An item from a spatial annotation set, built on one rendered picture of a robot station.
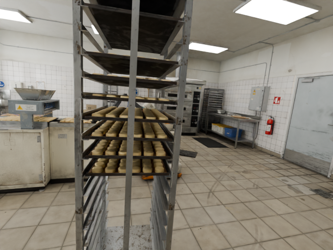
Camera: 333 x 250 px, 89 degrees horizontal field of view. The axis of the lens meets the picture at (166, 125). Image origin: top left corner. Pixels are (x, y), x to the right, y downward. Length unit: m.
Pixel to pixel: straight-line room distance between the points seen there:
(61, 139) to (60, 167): 0.41
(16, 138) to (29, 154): 0.24
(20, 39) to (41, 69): 0.97
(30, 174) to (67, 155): 0.45
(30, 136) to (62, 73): 4.52
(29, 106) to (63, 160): 0.83
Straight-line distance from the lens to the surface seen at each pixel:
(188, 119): 6.12
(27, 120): 2.60
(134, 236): 1.75
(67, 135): 2.71
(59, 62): 6.99
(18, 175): 2.84
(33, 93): 2.65
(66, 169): 2.87
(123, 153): 0.85
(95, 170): 0.91
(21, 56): 7.37
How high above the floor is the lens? 1.34
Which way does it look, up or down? 9 degrees down
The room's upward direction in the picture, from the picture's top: 4 degrees clockwise
